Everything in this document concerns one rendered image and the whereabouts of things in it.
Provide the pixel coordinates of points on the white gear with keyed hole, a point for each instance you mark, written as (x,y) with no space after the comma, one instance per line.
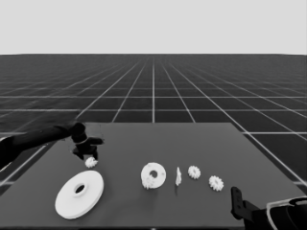
(220,184)

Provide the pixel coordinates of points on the large thick white disc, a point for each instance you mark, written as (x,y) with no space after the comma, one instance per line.
(94,185)

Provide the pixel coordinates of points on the small white T-shaped piece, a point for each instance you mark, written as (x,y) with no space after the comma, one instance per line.
(178,178)

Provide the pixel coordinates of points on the white round carrier with pins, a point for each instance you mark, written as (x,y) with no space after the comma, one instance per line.
(160,180)

